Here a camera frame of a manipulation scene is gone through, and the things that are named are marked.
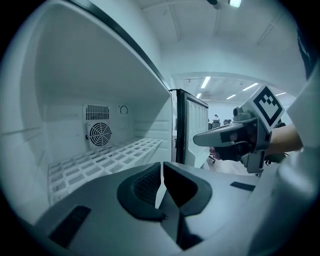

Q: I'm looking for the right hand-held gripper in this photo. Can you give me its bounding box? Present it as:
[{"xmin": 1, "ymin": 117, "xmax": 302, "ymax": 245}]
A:
[{"xmin": 192, "ymin": 84, "xmax": 286, "ymax": 175}]

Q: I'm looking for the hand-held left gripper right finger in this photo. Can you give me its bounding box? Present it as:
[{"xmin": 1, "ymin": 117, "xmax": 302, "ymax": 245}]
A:
[{"xmin": 162, "ymin": 161, "xmax": 261, "ymax": 251}]

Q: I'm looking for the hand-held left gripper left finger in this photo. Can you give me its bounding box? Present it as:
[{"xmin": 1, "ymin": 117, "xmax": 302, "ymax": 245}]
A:
[{"xmin": 33, "ymin": 161, "xmax": 186, "ymax": 256}]

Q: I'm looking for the black fridge with white interior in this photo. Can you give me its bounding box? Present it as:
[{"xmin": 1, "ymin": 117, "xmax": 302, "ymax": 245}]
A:
[{"xmin": 0, "ymin": 0, "xmax": 210, "ymax": 226}]

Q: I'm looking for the person's right forearm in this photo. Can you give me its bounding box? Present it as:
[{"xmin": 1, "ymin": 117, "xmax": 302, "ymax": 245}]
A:
[{"xmin": 269, "ymin": 124, "xmax": 305, "ymax": 156}]

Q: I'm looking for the person's right hand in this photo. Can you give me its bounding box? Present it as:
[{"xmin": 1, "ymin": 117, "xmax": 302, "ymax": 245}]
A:
[{"xmin": 209, "ymin": 141, "xmax": 251, "ymax": 162}]

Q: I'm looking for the white fan vent cover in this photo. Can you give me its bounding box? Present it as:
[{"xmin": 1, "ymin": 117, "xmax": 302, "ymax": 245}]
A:
[{"xmin": 83, "ymin": 102, "xmax": 113, "ymax": 153}]

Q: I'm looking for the person's black shirt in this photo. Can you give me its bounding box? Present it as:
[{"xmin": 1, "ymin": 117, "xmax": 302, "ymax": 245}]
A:
[{"xmin": 295, "ymin": 24, "xmax": 316, "ymax": 81}]

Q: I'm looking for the white wire fridge shelf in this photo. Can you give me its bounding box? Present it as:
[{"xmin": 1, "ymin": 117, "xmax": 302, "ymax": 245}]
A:
[{"xmin": 47, "ymin": 137, "xmax": 164, "ymax": 206}]

